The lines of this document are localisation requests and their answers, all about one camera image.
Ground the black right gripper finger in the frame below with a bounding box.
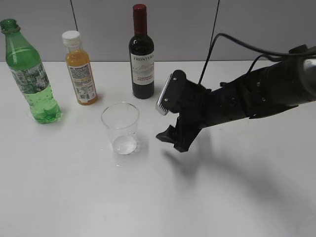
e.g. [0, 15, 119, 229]
[156, 125, 179, 143]

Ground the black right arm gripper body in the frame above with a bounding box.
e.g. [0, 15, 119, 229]
[174, 80, 246, 152]

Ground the transparent plastic cup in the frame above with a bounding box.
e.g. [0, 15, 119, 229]
[101, 102, 140, 155]

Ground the green sprite bottle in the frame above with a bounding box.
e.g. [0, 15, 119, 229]
[0, 19, 62, 124]

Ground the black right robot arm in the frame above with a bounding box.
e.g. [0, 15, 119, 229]
[156, 45, 316, 152]

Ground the dark red wine bottle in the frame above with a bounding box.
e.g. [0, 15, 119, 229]
[128, 4, 155, 99]

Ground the orange juice bottle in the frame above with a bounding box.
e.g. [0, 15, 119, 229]
[62, 31, 98, 105]

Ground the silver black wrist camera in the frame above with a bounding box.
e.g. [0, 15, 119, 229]
[156, 70, 187, 116]

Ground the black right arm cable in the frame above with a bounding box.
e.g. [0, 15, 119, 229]
[197, 33, 316, 86]

